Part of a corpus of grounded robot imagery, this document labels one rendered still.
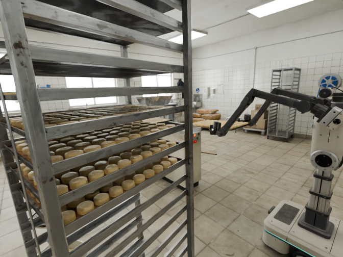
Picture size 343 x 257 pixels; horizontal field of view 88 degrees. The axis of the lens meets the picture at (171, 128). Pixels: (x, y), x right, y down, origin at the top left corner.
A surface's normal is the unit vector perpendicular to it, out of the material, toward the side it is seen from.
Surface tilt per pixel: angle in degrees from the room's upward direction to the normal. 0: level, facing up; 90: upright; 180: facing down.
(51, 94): 90
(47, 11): 90
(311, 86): 90
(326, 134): 90
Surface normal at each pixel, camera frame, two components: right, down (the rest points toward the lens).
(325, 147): -0.74, 0.35
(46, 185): 0.79, 0.11
